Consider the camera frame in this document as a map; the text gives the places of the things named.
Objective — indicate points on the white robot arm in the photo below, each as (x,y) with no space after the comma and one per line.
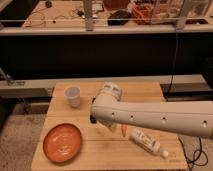
(193,118)

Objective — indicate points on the translucent plastic cup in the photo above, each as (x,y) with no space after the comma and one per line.
(73,96)

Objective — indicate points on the black rectangular bar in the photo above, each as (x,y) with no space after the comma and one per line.
(92,117)

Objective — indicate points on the orange carrot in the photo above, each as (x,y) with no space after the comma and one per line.
(123,130)

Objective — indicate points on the white plastic bottle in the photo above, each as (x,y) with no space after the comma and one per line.
(148,143)

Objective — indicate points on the black pouch on bench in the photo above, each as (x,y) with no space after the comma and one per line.
(119,17)

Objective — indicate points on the orange crate on bench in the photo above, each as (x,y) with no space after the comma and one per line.
(142,15)

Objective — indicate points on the grey metal post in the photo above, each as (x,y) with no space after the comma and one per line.
(88,14)

